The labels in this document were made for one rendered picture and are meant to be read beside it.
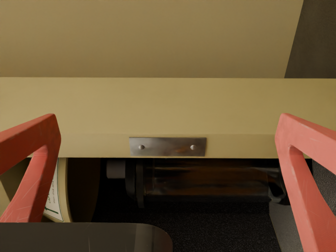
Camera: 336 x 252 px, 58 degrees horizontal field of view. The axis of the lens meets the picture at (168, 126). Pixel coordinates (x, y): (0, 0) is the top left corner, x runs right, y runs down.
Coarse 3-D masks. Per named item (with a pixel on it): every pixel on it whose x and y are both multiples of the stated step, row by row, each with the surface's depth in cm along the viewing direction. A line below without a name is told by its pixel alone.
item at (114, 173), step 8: (112, 160) 42; (120, 160) 42; (128, 160) 39; (112, 168) 42; (120, 168) 42; (128, 168) 39; (112, 176) 42; (120, 176) 42; (128, 176) 39; (128, 184) 39; (128, 192) 40
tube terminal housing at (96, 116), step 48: (0, 96) 32; (48, 96) 32; (96, 96) 32; (144, 96) 32; (192, 96) 33; (240, 96) 33; (288, 96) 33; (96, 144) 28; (240, 144) 28; (0, 192) 32
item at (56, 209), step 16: (64, 160) 35; (80, 160) 51; (96, 160) 52; (64, 176) 35; (80, 176) 50; (96, 176) 51; (64, 192) 35; (80, 192) 49; (96, 192) 50; (48, 208) 37; (64, 208) 36; (80, 208) 47
